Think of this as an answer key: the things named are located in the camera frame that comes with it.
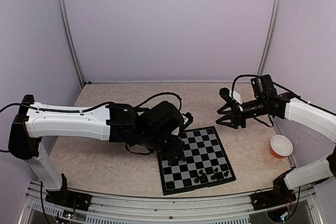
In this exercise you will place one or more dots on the front aluminium rail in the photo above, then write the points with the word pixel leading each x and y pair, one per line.
pixel 110 208

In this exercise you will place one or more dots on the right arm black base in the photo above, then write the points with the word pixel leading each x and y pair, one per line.
pixel 278 195

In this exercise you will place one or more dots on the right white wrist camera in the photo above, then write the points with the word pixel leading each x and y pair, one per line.
pixel 230 96

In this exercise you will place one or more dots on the right aluminium frame post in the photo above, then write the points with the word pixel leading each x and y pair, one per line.
pixel 269 36

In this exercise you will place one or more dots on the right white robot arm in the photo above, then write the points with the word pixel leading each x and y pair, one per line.
pixel 317 122

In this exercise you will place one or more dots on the left aluminium frame post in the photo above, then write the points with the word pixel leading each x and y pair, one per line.
pixel 70 43

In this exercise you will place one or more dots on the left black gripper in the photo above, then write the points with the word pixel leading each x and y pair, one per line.
pixel 172 152

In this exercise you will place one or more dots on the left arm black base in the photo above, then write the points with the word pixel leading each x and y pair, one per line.
pixel 68 198

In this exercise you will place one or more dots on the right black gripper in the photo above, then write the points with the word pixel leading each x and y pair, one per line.
pixel 238 118

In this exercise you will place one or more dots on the orange white bowl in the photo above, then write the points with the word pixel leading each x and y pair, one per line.
pixel 280 146

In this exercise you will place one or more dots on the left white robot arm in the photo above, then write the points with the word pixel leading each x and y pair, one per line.
pixel 36 120

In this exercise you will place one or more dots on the black grey chess board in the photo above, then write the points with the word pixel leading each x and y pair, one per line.
pixel 202 149

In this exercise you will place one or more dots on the aluminium frame post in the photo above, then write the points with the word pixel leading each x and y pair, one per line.
pixel 70 43
pixel 269 36

